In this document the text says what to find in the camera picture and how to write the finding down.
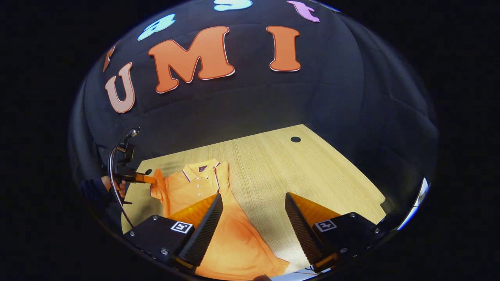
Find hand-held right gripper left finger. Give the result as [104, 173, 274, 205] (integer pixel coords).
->
[123, 193, 224, 274]

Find orange T-shirt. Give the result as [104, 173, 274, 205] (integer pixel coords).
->
[150, 158, 290, 281]

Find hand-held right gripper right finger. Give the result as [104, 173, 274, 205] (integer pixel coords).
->
[284, 192, 391, 274]

